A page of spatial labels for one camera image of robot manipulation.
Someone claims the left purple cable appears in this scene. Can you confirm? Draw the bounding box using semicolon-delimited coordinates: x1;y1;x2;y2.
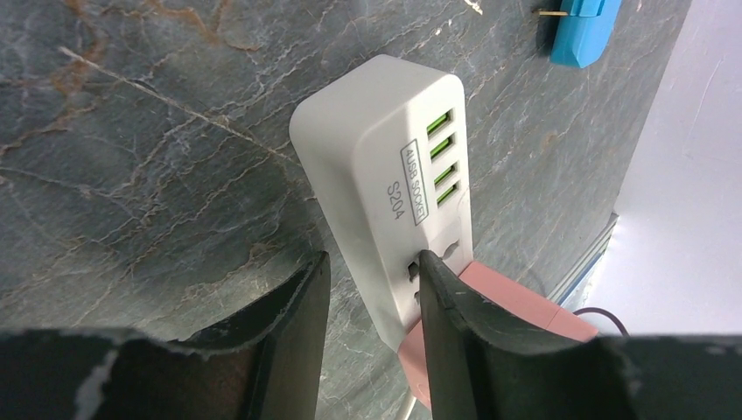
572;307;631;339

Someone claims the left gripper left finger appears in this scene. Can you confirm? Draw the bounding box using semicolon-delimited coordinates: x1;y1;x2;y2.
1;252;331;419

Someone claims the small white USB power strip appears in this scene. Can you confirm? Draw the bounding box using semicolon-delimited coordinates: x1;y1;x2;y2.
289;54;473;349

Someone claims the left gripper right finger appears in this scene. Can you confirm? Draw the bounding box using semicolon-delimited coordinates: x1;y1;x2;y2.
419;250;741;419

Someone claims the pink cube socket adapter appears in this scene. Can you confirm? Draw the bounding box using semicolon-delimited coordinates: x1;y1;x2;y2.
397;261;598;409

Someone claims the blue plug adapter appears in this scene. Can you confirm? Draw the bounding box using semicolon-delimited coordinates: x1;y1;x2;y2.
533;0;622;68

